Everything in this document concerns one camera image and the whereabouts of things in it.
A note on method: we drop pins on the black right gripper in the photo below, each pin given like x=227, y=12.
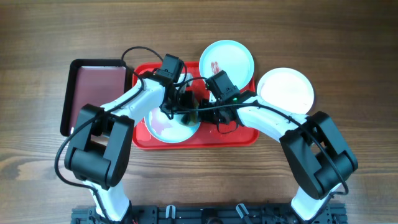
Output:
x=206, y=117

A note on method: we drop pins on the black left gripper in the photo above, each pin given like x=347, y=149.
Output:
x=170, y=111

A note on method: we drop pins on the green yellow sponge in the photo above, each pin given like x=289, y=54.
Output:
x=191, y=116

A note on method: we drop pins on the light blue plate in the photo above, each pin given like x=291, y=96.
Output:
x=169, y=130
x=230, y=56

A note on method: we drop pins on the white plate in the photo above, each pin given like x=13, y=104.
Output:
x=287, y=89

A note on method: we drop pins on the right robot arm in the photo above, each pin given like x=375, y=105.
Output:
x=318, y=155

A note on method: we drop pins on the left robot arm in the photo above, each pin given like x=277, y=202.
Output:
x=97, y=151

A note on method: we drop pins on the red serving tray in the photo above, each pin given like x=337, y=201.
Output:
x=207, y=134

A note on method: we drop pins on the black water tray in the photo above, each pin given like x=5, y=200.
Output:
x=95, y=82

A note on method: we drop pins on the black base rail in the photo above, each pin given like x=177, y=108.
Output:
x=265, y=214

